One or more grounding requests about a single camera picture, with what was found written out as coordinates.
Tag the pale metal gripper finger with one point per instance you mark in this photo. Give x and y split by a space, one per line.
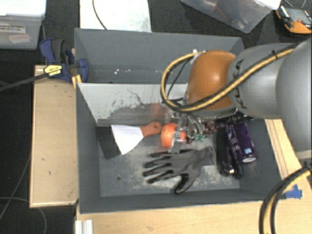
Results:
178 140

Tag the orange toy fruit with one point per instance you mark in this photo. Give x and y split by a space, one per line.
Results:
167 135

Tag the black work glove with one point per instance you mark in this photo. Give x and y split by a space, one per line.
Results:
185 164

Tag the dark purple toy grapes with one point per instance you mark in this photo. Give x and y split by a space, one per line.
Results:
211 126

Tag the black long case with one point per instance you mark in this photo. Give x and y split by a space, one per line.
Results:
222 150

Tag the purple packet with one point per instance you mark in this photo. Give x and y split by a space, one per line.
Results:
234 152

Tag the purple can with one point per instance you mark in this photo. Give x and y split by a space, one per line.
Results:
246 142

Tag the grey metal bin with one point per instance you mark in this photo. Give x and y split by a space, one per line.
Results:
126 55

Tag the pale wood board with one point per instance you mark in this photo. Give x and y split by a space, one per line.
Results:
53 140

